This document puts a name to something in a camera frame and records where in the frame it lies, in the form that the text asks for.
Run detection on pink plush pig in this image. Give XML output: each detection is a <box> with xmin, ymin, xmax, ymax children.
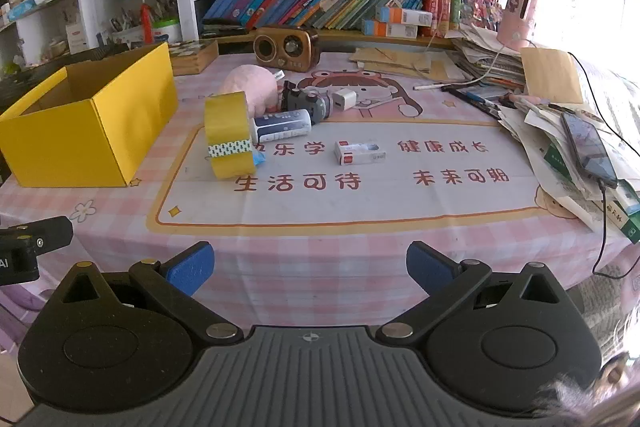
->
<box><xmin>217</xmin><ymin>65</ymin><xmax>279</xmax><ymax>117</ymax></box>

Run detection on blue bag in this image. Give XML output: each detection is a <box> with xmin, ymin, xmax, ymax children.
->
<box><xmin>253</xmin><ymin>152</ymin><xmax>266</xmax><ymax>166</ymax></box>

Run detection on pink white pen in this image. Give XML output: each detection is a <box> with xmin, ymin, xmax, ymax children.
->
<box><xmin>412</xmin><ymin>80</ymin><xmax>477</xmax><ymax>91</ymax></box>

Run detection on white green jar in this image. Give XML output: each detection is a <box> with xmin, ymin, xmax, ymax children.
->
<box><xmin>152</xmin><ymin>18</ymin><xmax>182</xmax><ymax>44</ymax></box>

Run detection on brown paper envelopes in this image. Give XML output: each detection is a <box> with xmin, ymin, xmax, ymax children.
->
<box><xmin>349</xmin><ymin>48</ymin><xmax>466</xmax><ymax>82</ymax></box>

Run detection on blue white bottle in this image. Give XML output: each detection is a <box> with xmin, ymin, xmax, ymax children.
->
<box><xmin>250</xmin><ymin>109</ymin><xmax>311</xmax><ymax>145</ymax></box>

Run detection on pink cylinder holder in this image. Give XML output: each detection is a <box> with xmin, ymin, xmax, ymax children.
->
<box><xmin>497</xmin><ymin>0</ymin><xmax>538</xmax><ymax>51</ymax></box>

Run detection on stack of papers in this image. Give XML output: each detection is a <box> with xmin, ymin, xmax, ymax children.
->
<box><xmin>447</xmin><ymin>30</ymin><xmax>639</xmax><ymax>244</ymax></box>

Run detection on orange white box lower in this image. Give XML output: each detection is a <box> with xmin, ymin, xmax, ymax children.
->
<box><xmin>361</xmin><ymin>20</ymin><xmax>419</xmax><ymax>40</ymax></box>

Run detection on black charging cable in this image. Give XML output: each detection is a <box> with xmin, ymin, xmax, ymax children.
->
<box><xmin>566</xmin><ymin>51</ymin><xmax>640</xmax><ymax>281</ymax></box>

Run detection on grey toy car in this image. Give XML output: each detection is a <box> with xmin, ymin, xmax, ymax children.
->
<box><xmin>280</xmin><ymin>80</ymin><xmax>332</xmax><ymax>124</ymax></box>

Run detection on orange white box upper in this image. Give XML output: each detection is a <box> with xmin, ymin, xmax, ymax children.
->
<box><xmin>375</xmin><ymin>6</ymin><xmax>433</xmax><ymax>27</ymax></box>

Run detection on white usb charger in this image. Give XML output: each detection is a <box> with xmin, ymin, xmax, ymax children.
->
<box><xmin>331</xmin><ymin>88</ymin><xmax>358</xmax><ymax>112</ymax></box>

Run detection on wooden chess box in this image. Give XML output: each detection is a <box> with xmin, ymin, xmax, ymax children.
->
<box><xmin>169</xmin><ymin>39</ymin><xmax>219</xmax><ymax>76</ymax></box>

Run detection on orange white box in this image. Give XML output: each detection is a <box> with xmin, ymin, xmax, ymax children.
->
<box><xmin>375</xmin><ymin>6</ymin><xmax>433</xmax><ymax>27</ymax></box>
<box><xmin>361</xmin><ymin>20</ymin><xmax>419</xmax><ymax>40</ymax></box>

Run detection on white staples box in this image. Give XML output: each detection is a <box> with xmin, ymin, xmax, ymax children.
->
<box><xmin>334</xmin><ymin>140</ymin><xmax>386</xmax><ymax>166</ymax></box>

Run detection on yellow tape roll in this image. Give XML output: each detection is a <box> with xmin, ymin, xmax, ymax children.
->
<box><xmin>204</xmin><ymin>92</ymin><xmax>256</xmax><ymax>180</ymax></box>

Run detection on black smartphone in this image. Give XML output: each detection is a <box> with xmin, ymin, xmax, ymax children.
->
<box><xmin>561</xmin><ymin>113</ymin><xmax>618</xmax><ymax>188</ymax></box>

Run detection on brown retro radio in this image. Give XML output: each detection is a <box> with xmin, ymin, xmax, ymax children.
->
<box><xmin>253</xmin><ymin>26</ymin><xmax>321</xmax><ymax>72</ymax></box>

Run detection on yellow cardboard box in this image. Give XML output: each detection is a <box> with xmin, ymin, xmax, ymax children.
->
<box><xmin>0</xmin><ymin>43</ymin><xmax>178</xmax><ymax>187</ymax></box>

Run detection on kraft envelope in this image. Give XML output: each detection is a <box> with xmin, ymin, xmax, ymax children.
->
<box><xmin>521</xmin><ymin>48</ymin><xmax>584</xmax><ymax>104</ymax></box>

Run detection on pink cartoon desk mat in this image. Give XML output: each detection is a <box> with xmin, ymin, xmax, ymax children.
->
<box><xmin>1</xmin><ymin>53</ymin><xmax>639</xmax><ymax>327</ymax></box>

